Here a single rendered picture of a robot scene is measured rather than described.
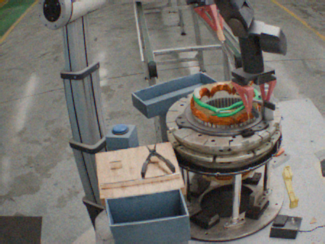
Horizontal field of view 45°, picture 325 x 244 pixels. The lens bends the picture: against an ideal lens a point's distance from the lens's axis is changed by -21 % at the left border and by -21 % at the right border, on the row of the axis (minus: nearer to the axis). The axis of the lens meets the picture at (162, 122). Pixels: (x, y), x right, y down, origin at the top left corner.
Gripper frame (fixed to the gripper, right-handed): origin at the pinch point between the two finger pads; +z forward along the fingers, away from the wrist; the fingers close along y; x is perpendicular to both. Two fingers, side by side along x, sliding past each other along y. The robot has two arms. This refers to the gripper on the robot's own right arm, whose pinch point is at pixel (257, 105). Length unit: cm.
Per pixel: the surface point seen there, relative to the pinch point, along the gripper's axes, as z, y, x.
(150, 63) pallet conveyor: 33, 36, 140
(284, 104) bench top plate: 35, 58, 55
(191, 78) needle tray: 9.0, 8.5, 47.8
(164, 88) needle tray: 9.5, -1.2, 47.9
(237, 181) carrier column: 19.8, -5.8, 2.1
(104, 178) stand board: 10.2, -36.7, 11.0
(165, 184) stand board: 10.8, -26.0, 1.1
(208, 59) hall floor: 98, 163, 292
